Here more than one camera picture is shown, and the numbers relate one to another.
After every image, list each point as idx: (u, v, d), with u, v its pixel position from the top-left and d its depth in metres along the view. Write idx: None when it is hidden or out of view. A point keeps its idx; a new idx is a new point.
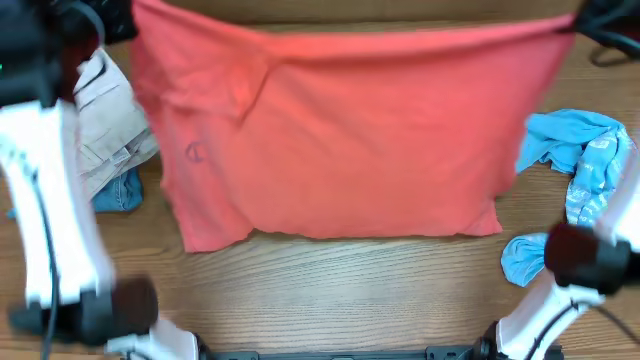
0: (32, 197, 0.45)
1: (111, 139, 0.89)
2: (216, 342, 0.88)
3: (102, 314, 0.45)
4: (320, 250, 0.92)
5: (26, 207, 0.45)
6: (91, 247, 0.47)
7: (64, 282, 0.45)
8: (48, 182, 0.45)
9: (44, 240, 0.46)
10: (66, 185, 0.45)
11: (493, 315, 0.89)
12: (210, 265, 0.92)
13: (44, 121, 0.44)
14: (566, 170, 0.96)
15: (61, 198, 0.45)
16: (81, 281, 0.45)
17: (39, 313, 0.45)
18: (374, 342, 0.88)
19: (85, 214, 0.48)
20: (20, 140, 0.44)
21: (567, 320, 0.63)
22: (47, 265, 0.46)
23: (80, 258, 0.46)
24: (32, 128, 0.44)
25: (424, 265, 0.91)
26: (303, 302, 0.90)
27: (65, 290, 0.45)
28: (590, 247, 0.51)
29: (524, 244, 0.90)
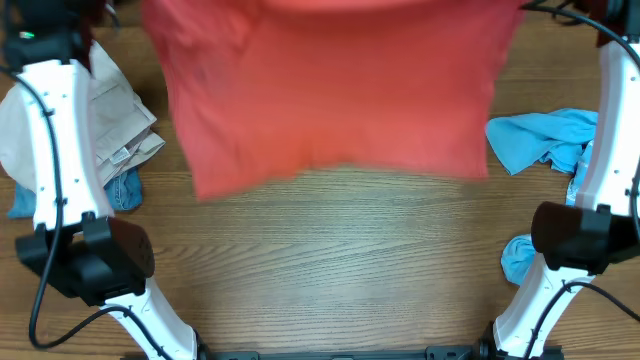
0: (44, 132, 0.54)
1: (111, 139, 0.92)
2: (216, 342, 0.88)
3: (102, 242, 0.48)
4: (319, 250, 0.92)
5: (37, 144, 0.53)
6: (92, 182, 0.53)
7: (67, 211, 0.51)
8: (58, 123, 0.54)
9: (51, 175, 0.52)
10: (73, 125, 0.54)
11: (493, 315, 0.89)
12: (209, 265, 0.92)
13: (60, 73, 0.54)
14: (566, 170, 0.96)
15: (69, 141, 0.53)
16: (84, 209, 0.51)
17: (44, 244, 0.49)
18: (374, 343, 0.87)
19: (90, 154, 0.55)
20: (44, 86, 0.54)
21: (563, 301, 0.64)
22: (53, 199, 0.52)
23: (84, 189, 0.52)
24: (53, 76, 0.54)
25: (424, 265, 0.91)
26: (303, 302, 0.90)
27: (67, 219, 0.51)
28: (575, 217, 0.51)
29: (524, 244, 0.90)
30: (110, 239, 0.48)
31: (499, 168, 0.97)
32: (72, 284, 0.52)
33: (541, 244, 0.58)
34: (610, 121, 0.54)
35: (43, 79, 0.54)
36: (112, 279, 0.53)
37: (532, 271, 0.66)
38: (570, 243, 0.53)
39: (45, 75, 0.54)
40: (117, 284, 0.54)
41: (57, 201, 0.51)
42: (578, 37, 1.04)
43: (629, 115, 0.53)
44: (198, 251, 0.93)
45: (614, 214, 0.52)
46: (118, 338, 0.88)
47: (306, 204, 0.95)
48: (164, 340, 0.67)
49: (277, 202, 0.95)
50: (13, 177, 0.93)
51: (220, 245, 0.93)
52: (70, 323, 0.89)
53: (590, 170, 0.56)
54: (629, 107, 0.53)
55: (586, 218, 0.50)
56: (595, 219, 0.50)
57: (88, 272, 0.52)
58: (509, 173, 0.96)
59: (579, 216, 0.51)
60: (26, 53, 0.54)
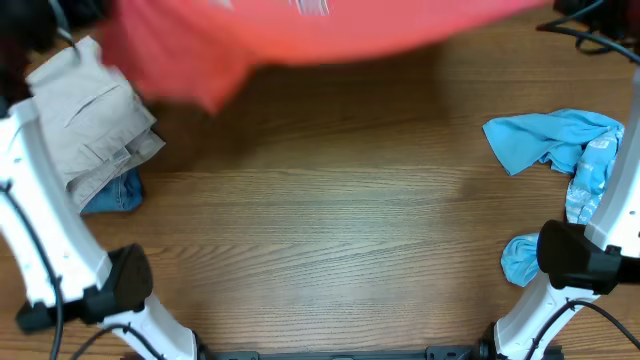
0: (7, 207, 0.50)
1: (111, 139, 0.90)
2: (215, 342, 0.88)
3: (104, 306, 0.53)
4: (319, 250, 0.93)
5: (8, 221, 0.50)
6: (80, 245, 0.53)
7: (65, 286, 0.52)
8: (23, 193, 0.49)
9: (33, 251, 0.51)
10: (40, 189, 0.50)
11: (493, 315, 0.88)
12: (210, 265, 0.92)
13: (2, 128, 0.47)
14: (566, 170, 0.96)
15: (38, 203, 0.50)
16: (81, 284, 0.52)
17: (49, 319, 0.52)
18: (374, 343, 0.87)
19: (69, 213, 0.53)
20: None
21: (566, 316, 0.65)
22: (45, 278, 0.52)
23: (77, 264, 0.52)
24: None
25: (424, 265, 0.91)
26: (303, 302, 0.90)
27: (68, 293, 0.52)
28: (582, 258, 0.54)
29: (524, 244, 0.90)
30: (114, 302, 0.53)
31: (499, 168, 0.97)
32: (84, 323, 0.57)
33: (549, 264, 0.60)
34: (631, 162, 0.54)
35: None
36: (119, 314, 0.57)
37: (537, 284, 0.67)
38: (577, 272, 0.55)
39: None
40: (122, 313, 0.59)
41: (51, 281, 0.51)
42: None
43: None
44: (198, 251, 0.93)
45: (625, 255, 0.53)
46: (117, 338, 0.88)
47: (307, 204, 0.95)
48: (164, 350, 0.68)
49: (278, 202, 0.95)
50: None
51: (221, 245, 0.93)
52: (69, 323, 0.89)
53: (605, 202, 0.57)
54: None
55: (593, 259, 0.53)
56: (599, 267, 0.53)
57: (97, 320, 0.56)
58: (509, 174, 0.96)
59: (588, 257, 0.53)
60: None
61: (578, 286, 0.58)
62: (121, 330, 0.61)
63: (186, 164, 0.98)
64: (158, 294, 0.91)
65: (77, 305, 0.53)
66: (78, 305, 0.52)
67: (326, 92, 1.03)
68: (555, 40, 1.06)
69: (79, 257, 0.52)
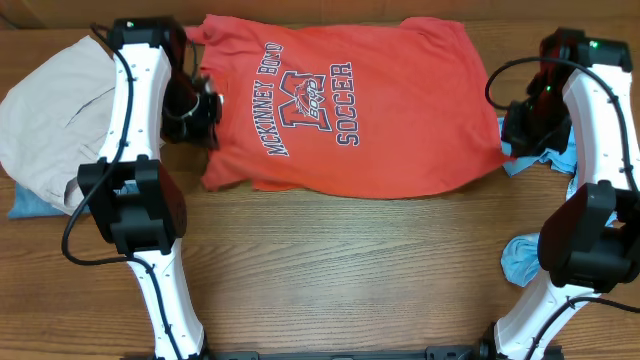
0: (125, 92, 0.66)
1: None
2: (216, 342, 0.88)
3: (147, 182, 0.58)
4: (319, 250, 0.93)
5: (118, 103, 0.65)
6: (151, 133, 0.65)
7: (126, 152, 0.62)
8: (139, 89, 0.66)
9: (121, 123, 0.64)
10: (149, 90, 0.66)
11: (493, 315, 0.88)
12: (210, 265, 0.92)
13: (148, 52, 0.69)
14: (566, 170, 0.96)
15: (143, 96, 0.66)
16: (139, 152, 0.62)
17: (101, 171, 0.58)
18: (374, 343, 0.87)
19: (156, 120, 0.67)
20: (133, 60, 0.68)
21: (566, 315, 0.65)
22: (116, 142, 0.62)
23: (145, 139, 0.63)
24: (142, 55, 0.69)
25: (424, 265, 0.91)
26: (303, 302, 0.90)
27: (125, 158, 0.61)
28: (581, 194, 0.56)
29: (524, 244, 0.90)
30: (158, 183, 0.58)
31: (499, 168, 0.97)
32: (112, 225, 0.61)
33: (549, 260, 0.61)
34: (585, 118, 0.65)
35: (134, 56, 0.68)
36: (149, 230, 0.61)
37: (536, 283, 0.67)
38: (586, 224, 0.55)
39: (139, 54, 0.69)
40: (152, 238, 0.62)
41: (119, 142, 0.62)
42: None
43: (601, 111, 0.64)
44: (198, 251, 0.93)
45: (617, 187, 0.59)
46: (117, 338, 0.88)
47: (307, 204, 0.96)
48: (173, 320, 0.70)
49: (278, 201, 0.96)
50: (14, 178, 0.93)
51: (221, 245, 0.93)
52: (70, 323, 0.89)
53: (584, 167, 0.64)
54: (600, 105, 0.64)
55: (595, 193, 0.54)
56: (601, 195, 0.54)
57: (129, 220, 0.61)
58: (509, 174, 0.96)
59: (587, 190, 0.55)
60: (124, 35, 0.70)
61: (577, 283, 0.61)
62: (143, 271, 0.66)
63: (185, 165, 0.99)
64: None
65: (126, 168, 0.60)
66: (126, 167, 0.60)
67: None
68: None
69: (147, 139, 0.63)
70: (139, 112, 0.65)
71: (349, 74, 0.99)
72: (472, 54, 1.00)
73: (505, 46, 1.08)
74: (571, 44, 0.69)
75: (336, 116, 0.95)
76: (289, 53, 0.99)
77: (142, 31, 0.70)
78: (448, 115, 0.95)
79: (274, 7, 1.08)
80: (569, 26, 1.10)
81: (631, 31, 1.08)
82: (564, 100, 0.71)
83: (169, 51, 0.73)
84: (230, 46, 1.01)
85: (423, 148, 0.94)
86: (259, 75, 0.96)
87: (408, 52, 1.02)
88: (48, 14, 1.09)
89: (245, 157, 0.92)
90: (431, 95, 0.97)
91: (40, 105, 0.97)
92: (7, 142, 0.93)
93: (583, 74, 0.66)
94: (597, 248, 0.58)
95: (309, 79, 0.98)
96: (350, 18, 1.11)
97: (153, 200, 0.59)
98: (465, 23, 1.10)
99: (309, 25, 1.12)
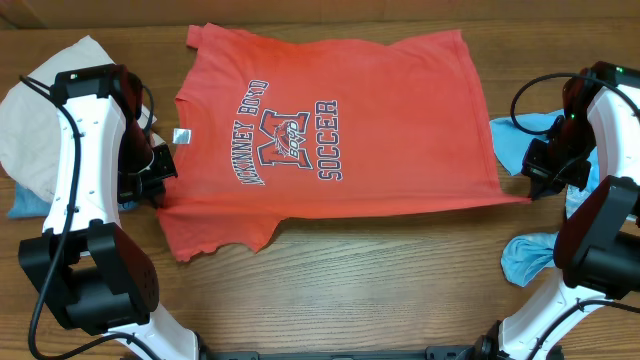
0: (72, 151, 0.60)
1: None
2: (215, 342, 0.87)
3: (104, 252, 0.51)
4: (319, 250, 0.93)
5: (65, 163, 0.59)
6: (104, 191, 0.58)
7: (76, 219, 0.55)
8: (88, 143, 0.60)
9: (69, 186, 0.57)
10: (98, 145, 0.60)
11: (493, 316, 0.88)
12: (209, 265, 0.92)
13: (97, 104, 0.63)
14: None
15: (92, 155, 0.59)
16: (93, 216, 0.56)
17: (46, 249, 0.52)
18: (374, 343, 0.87)
19: (109, 178, 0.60)
20: (79, 114, 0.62)
21: (575, 317, 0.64)
22: (65, 208, 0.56)
23: (97, 201, 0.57)
24: (90, 107, 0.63)
25: (424, 265, 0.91)
26: (303, 302, 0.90)
27: (75, 226, 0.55)
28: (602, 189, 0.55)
29: (524, 244, 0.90)
30: (114, 250, 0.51)
31: (499, 168, 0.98)
32: (68, 308, 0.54)
33: (564, 258, 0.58)
34: (610, 128, 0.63)
35: (82, 108, 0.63)
36: (114, 308, 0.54)
37: (547, 286, 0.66)
38: (603, 216, 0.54)
39: (86, 106, 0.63)
40: (121, 315, 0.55)
41: (68, 208, 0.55)
42: (577, 38, 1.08)
43: (626, 121, 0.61)
44: (198, 251, 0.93)
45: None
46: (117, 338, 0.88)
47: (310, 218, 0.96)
48: (165, 354, 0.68)
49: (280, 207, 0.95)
50: (14, 178, 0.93)
51: (221, 245, 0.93)
52: None
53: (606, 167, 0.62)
54: (624, 115, 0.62)
55: (616, 184, 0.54)
56: (622, 188, 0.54)
57: (88, 301, 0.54)
58: (510, 173, 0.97)
59: (608, 181, 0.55)
60: (68, 90, 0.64)
61: (589, 287, 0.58)
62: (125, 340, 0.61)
63: None
64: None
65: (79, 235, 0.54)
66: (79, 234, 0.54)
67: None
68: (556, 39, 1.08)
69: (99, 207, 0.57)
70: (88, 171, 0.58)
71: (334, 111, 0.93)
72: (473, 73, 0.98)
73: (505, 46, 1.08)
74: (600, 67, 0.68)
75: (317, 158, 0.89)
76: (271, 91, 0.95)
77: (88, 81, 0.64)
78: (438, 146, 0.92)
79: (274, 7, 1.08)
80: (569, 26, 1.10)
81: (631, 31, 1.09)
82: (589, 119, 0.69)
83: (121, 101, 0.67)
84: (211, 79, 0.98)
85: (412, 180, 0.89)
86: (240, 115, 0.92)
87: (405, 72, 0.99)
88: (48, 14, 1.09)
89: (208, 204, 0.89)
90: (420, 127, 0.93)
91: (40, 105, 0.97)
92: (7, 141, 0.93)
93: (609, 90, 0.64)
94: (614, 249, 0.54)
95: (290, 120, 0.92)
96: (350, 18, 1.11)
97: (113, 273, 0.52)
98: (466, 22, 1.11)
99: (309, 25, 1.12)
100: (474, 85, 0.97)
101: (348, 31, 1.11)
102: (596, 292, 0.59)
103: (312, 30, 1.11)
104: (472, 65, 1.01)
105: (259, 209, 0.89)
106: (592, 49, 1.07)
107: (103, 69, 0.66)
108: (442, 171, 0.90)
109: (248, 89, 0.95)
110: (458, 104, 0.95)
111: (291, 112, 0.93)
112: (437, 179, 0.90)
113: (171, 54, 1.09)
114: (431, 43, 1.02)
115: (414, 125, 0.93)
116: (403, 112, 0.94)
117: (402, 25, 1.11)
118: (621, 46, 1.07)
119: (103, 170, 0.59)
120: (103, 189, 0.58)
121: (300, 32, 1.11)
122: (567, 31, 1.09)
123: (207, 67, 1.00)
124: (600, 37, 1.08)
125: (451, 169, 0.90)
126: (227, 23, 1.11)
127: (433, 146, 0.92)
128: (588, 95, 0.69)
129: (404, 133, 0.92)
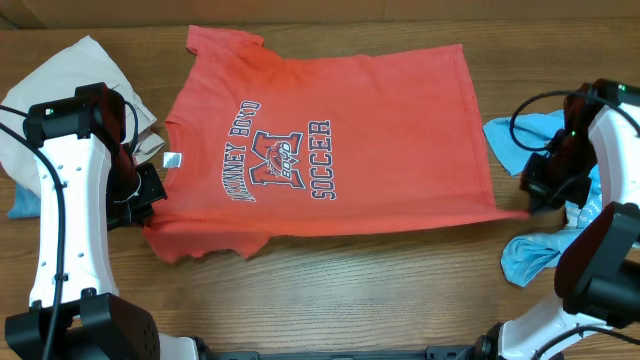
0: (56, 207, 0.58)
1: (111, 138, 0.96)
2: (216, 342, 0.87)
3: (101, 325, 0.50)
4: (319, 250, 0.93)
5: (50, 225, 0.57)
6: (95, 253, 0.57)
7: (66, 288, 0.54)
8: (72, 196, 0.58)
9: (55, 251, 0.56)
10: (83, 197, 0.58)
11: (493, 316, 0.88)
12: (210, 266, 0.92)
13: (78, 146, 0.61)
14: None
15: (77, 212, 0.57)
16: (83, 286, 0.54)
17: (37, 326, 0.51)
18: (374, 343, 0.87)
19: (99, 236, 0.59)
20: (59, 161, 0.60)
21: (571, 339, 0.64)
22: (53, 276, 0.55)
23: (87, 265, 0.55)
24: (70, 151, 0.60)
25: (424, 265, 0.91)
26: (303, 302, 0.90)
27: (65, 296, 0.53)
28: (605, 221, 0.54)
29: (524, 244, 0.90)
30: (110, 323, 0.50)
31: (499, 168, 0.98)
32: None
33: (565, 288, 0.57)
34: (612, 149, 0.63)
35: (60, 153, 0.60)
36: None
37: (547, 302, 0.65)
38: (608, 242, 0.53)
39: (65, 150, 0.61)
40: None
41: (57, 277, 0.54)
42: (577, 37, 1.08)
43: (630, 142, 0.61)
44: None
45: None
46: None
47: None
48: None
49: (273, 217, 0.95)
50: (14, 178, 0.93)
51: None
52: None
53: (610, 189, 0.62)
54: (626, 136, 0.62)
55: (620, 212, 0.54)
56: (627, 215, 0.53)
57: None
58: (510, 174, 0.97)
59: (612, 208, 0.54)
60: (45, 128, 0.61)
61: (589, 313, 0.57)
62: None
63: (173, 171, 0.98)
64: (158, 295, 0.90)
65: (70, 307, 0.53)
66: (72, 306, 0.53)
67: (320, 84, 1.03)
68: (556, 39, 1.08)
69: (90, 269, 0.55)
70: (76, 231, 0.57)
71: (327, 132, 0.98)
72: (470, 92, 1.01)
73: (505, 46, 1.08)
74: (600, 86, 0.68)
75: (310, 179, 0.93)
76: (262, 113, 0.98)
77: (66, 117, 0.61)
78: (430, 168, 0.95)
79: (274, 9, 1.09)
80: (569, 25, 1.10)
81: (631, 30, 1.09)
82: (590, 139, 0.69)
83: (104, 133, 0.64)
84: (202, 100, 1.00)
85: (406, 198, 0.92)
86: (231, 137, 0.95)
87: (400, 90, 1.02)
88: (47, 14, 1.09)
89: (199, 216, 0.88)
90: (415, 149, 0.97)
91: None
92: (7, 142, 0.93)
93: (610, 109, 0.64)
94: (616, 279, 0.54)
95: (282, 141, 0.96)
96: (350, 18, 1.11)
97: (112, 343, 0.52)
98: (466, 22, 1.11)
99: (309, 26, 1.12)
100: (469, 105, 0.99)
101: (348, 31, 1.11)
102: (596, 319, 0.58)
103: (312, 30, 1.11)
104: (471, 81, 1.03)
105: (250, 227, 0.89)
106: (593, 49, 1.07)
107: (81, 101, 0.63)
108: (438, 191, 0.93)
109: (239, 110, 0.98)
110: (454, 125, 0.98)
111: (283, 133, 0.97)
112: (433, 198, 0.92)
113: (171, 54, 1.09)
114: (432, 60, 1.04)
115: (410, 144, 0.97)
116: (397, 133, 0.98)
117: (402, 25, 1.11)
118: (622, 46, 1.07)
119: (91, 229, 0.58)
120: (93, 249, 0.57)
121: (299, 32, 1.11)
122: (567, 31, 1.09)
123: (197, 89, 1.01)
124: (600, 37, 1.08)
125: (443, 190, 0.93)
126: (227, 23, 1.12)
127: (428, 168, 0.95)
128: (591, 112, 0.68)
129: (399, 155, 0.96)
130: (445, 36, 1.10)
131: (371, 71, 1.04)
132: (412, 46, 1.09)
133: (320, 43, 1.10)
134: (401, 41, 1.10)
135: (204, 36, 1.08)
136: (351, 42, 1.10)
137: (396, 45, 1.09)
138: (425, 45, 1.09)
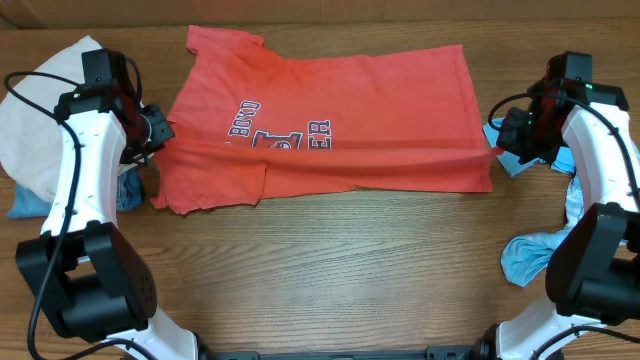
0: (72, 162, 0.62)
1: None
2: (216, 343, 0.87)
3: (101, 250, 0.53)
4: (319, 250, 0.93)
5: (66, 172, 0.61)
6: (102, 197, 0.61)
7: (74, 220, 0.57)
8: (88, 154, 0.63)
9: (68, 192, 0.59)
10: (99, 155, 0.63)
11: (493, 316, 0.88)
12: (210, 265, 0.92)
13: (98, 117, 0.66)
14: (566, 170, 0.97)
15: (90, 166, 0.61)
16: (89, 218, 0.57)
17: (44, 251, 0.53)
18: (374, 343, 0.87)
19: (108, 192, 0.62)
20: (81, 128, 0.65)
21: (568, 338, 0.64)
22: (62, 213, 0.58)
23: (94, 206, 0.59)
24: (91, 120, 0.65)
25: (424, 265, 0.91)
26: (303, 302, 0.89)
27: (74, 227, 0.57)
28: (590, 216, 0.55)
29: (524, 244, 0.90)
30: (110, 248, 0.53)
31: (499, 168, 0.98)
32: (64, 314, 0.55)
33: (556, 291, 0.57)
34: (586, 147, 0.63)
35: (83, 123, 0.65)
36: (110, 311, 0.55)
37: (543, 303, 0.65)
38: (594, 242, 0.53)
39: (88, 120, 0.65)
40: (118, 322, 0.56)
41: (67, 210, 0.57)
42: (577, 38, 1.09)
43: (602, 141, 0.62)
44: (197, 251, 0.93)
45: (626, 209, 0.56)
46: None
47: (313, 224, 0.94)
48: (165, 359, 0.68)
49: (275, 219, 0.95)
50: (13, 178, 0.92)
51: (221, 245, 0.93)
52: None
53: (591, 189, 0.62)
54: (598, 135, 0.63)
55: (603, 213, 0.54)
56: (609, 215, 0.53)
57: (83, 310, 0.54)
58: (509, 174, 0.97)
59: (596, 209, 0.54)
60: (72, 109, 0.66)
61: (584, 314, 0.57)
62: (124, 345, 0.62)
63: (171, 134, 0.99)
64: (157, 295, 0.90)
65: (76, 237, 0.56)
66: (77, 236, 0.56)
67: (319, 82, 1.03)
68: (555, 39, 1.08)
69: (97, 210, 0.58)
70: (87, 178, 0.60)
71: (327, 132, 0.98)
72: (470, 92, 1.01)
73: (505, 46, 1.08)
74: (568, 86, 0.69)
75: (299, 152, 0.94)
76: (262, 113, 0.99)
77: (90, 98, 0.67)
78: (421, 143, 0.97)
79: (274, 9, 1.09)
80: (569, 26, 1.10)
81: (630, 30, 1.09)
82: (564, 139, 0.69)
83: (122, 117, 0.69)
84: (202, 100, 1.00)
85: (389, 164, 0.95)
86: (231, 137, 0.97)
87: (398, 90, 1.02)
88: (47, 14, 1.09)
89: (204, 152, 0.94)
90: (410, 132, 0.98)
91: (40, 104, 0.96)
92: (7, 142, 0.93)
93: (582, 108, 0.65)
94: (608, 279, 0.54)
95: (282, 141, 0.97)
96: (350, 19, 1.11)
97: (110, 272, 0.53)
98: (466, 22, 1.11)
99: (309, 25, 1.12)
100: (469, 104, 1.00)
101: (348, 31, 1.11)
102: (590, 320, 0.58)
103: (312, 30, 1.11)
104: (471, 83, 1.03)
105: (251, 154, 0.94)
106: (592, 48, 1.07)
107: (104, 89, 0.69)
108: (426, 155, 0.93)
109: (239, 109, 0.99)
110: (451, 116, 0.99)
111: (283, 133, 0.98)
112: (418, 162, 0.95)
113: (171, 54, 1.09)
114: (431, 61, 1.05)
115: (405, 135, 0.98)
116: (394, 128, 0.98)
117: (402, 25, 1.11)
118: (622, 45, 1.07)
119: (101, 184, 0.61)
120: (101, 197, 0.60)
121: (299, 32, 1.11)
122: (567, 31, 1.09)
123: (197, 88, 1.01)
124: (600, 37, 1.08)
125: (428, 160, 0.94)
126: (228, 23, 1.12)
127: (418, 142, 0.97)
128: (560, 112, 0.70)
129: (392, 136, 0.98)
130: (446, 36, 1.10)
131: (371, 71, 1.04)
132: (411, 45, 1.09)
133: (319, 43, 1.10)
134: (401, 40, 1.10)
135: (203, 36, 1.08)
136: (351, 41, 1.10)
137: (395, 44, 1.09)
138: (425, 44, 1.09)
